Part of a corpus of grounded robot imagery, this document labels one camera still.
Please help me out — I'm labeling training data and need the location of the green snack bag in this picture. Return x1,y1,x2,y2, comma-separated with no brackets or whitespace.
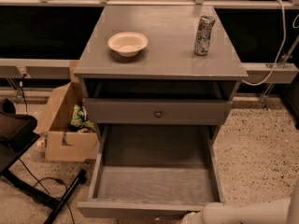
70,105,95,133

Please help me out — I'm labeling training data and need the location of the grey drawer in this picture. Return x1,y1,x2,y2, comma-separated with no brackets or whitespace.
83,98,232,125
78,124,223,219

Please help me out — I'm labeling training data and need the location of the white hanging cable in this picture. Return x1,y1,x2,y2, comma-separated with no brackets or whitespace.
241,0,288,87

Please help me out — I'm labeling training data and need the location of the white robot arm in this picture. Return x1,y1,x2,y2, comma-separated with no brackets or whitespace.
179,180,299,224

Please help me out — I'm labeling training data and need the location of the silver drink can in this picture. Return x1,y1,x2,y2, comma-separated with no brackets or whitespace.
193,15,216,56

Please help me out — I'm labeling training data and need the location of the black floor cable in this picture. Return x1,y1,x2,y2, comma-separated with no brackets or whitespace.
18,157,77,224

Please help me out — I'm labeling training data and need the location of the grey top drawer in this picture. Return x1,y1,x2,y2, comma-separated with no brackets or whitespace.
83,98,232,125

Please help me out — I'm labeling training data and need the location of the grey wooden drawer cabinet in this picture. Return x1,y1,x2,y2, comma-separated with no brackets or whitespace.
74,5,249,142

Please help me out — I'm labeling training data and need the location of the brown cardboard box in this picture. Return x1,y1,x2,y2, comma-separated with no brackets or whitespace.
35,61,99,162

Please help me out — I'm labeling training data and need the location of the black chair stand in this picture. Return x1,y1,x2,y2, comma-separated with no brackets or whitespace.
0,99,86,224

